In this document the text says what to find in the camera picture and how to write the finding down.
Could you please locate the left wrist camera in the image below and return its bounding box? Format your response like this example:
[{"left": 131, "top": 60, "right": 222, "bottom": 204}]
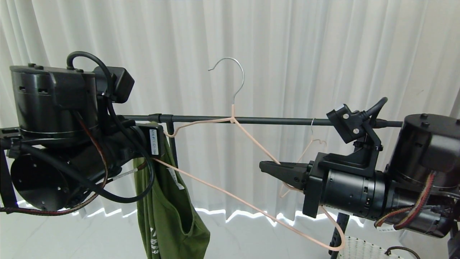
[{"left": 93, "top": 66, "right": 135, "bottom": 105}]

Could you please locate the green printed sleeveless shirt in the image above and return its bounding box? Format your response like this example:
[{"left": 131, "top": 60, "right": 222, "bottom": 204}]
[{"left": 133, "top": 135, "right": 211, "bottom": 259}]

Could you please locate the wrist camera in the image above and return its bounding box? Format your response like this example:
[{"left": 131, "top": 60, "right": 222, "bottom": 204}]
[
  {"left": 93, "top": 66, "right": 135, "bottom": 105},
  {"left": 316, "top": 104, "right": 383, "bottom": 177}
]

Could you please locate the pink clothes hanger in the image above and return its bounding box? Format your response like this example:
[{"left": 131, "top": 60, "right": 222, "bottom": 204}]
[
  {"left": 154, "top": 57, "right": 346, "bottom": 251},
  {"left": 280, "top": 119, "right": 328, "bottom": 198}
]

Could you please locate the white curtain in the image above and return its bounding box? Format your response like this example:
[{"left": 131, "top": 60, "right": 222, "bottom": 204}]
[{"left": 0, "top": 0, "right": 460, "bottom": 231}]

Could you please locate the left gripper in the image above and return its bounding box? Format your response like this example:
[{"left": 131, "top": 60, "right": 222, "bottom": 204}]
[{"left": 103, "top": 122, "right": 167, "bottom": 174}]

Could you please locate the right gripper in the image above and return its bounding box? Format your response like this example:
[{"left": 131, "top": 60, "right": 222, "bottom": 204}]
[{"left": 259, "top": 161, "right": 391, "bottom": 221}]

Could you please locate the white laundry basket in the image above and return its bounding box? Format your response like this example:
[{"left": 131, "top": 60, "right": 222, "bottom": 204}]
[{"left": 338, "top": 236, "right": 421, "bottom": 259}]

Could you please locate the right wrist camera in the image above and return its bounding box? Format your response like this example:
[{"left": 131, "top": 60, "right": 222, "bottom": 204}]
[{"left": 316, "top": 104, "right": 383, "bottom": 177}]

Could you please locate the black clothes rack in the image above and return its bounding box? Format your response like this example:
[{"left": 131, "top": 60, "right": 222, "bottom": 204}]
[{"left": 122, "top": 114, "right": 403, "bottom": 259}]

